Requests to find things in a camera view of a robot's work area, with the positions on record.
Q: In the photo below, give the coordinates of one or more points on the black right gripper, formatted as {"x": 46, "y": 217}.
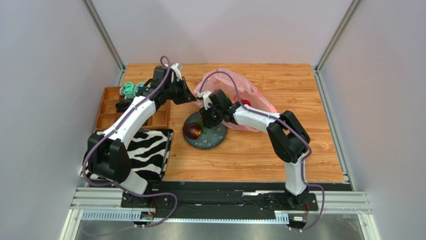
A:
{"x": 209, "y": 116}

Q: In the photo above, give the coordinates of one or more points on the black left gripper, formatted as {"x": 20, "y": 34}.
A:
{"x": 186, "y": 96}

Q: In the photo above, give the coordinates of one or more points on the red apple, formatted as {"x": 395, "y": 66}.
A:
{"x": 245, "y": 102}

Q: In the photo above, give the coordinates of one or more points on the pink plastic bag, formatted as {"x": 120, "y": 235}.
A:
{"x": 234, "y": 84}

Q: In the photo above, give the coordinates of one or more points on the red berry sprig with leaves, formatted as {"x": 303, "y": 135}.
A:
{"x": 200, "y": 122}

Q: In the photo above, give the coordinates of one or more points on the dark purple fruit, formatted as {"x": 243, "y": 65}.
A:
{"x": 192, "y": 130}

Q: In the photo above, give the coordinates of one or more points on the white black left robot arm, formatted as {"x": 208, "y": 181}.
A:
{"x": 107, "y": 155}

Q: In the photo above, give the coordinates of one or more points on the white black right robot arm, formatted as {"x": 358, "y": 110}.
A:
{"x": 288, "y": 138}

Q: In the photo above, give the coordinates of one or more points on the dark round plate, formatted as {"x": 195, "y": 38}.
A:
{"x": 213, "y": 138}

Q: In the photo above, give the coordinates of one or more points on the teal white rolled sock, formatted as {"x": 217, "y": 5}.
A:
{"x": 137, "y": 87}

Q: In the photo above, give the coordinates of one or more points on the black rolled sock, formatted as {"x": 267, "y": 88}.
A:
{"x": 122, "y": 105}

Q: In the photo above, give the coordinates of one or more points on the zebra pattern cloth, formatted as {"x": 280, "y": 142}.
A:
{"x": 148, "y": 153}

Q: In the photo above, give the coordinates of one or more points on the wooden compartment tray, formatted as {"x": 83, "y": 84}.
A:
{"x": 108, "y": 115}

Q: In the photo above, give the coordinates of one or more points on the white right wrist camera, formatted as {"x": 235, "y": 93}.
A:
{"x": 205, "y": 97}

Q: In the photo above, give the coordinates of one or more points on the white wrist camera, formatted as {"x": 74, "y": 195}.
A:
{"x": 205, "y": 97}
{"x": 177, "y": 67}

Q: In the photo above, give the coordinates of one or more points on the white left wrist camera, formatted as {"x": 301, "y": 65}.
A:
{"x": 177, "y": 67}

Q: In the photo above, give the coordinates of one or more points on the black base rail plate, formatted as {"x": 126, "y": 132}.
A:
{"x": 220, "y": 200}

